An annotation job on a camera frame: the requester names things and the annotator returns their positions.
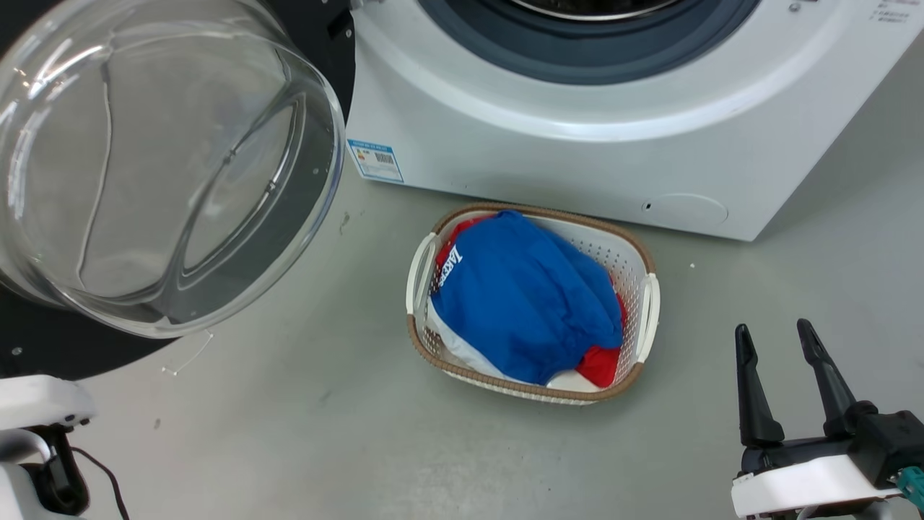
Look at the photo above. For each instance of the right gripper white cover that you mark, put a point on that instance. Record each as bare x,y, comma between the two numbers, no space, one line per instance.
808,480

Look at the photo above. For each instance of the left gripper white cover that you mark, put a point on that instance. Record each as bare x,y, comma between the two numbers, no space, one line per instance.
36,401

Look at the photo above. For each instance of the round glass washer door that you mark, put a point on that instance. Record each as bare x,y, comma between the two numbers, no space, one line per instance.
166,166

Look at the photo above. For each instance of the teal right gripper connector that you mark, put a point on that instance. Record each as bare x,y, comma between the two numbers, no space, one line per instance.
914,487

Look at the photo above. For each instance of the white front-load washing machine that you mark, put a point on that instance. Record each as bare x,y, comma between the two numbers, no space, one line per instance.
577,159

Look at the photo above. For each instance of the white woven-rim laundry basket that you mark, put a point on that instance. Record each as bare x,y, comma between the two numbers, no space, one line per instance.
642,289

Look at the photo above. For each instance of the red garment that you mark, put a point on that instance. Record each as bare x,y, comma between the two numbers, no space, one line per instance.
600,365

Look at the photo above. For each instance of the round filter cover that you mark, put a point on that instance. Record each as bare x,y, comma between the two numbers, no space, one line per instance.
686,208

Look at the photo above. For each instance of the blue garment with white print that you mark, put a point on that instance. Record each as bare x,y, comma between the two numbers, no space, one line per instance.
527,296

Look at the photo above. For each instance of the grey text sticker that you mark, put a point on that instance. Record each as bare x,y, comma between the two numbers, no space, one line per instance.
891,11

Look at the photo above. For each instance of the blue energy label sticker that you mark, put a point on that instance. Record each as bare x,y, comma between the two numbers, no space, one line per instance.
375,160

